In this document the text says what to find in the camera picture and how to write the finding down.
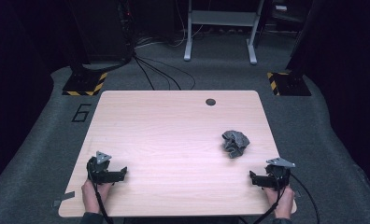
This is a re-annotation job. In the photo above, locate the person's right hand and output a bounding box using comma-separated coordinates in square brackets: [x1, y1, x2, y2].
[263, 185, 296, 219]

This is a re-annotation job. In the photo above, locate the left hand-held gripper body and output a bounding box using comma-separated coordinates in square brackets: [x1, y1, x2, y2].
[87, 151, 116, 185]

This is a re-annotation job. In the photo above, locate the hand-held gripper cable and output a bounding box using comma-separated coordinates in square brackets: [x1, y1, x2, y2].
[86, 160, 115, 224]
[240, 172, 320, 224]

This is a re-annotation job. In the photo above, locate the black floor cable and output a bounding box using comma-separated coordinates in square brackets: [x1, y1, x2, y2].
[134, 55, 182, 91]
[132, 55, 156, 91]
[135, 55, 196, 91]

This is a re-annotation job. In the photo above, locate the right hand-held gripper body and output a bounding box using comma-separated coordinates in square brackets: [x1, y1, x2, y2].
[262, 157, 296, 190]

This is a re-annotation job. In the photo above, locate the grey cloth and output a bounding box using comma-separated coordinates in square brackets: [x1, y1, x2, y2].
[221, 130, 250, 160]

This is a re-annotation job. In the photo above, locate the black cabinet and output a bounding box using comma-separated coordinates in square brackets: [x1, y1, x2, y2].
[65, 0, 135, 63]

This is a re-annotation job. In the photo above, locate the right hand-held gripper cable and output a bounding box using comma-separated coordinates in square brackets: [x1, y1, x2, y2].
[240, 172, 320, 224]

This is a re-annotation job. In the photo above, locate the left hand-held gripper cable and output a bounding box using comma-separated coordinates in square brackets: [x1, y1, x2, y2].
[86, 160, 115, 224]

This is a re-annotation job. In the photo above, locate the white metal stand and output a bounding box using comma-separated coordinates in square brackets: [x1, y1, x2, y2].
[183, 0, 265, 65]

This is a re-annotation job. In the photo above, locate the person's left hand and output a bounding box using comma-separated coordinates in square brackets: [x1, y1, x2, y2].
[80, 179, 113, 215]

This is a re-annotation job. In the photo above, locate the black yellow striped base plate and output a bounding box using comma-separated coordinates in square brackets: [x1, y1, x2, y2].
[62, 71, 108, 97]
[266, 71, 312, 97]

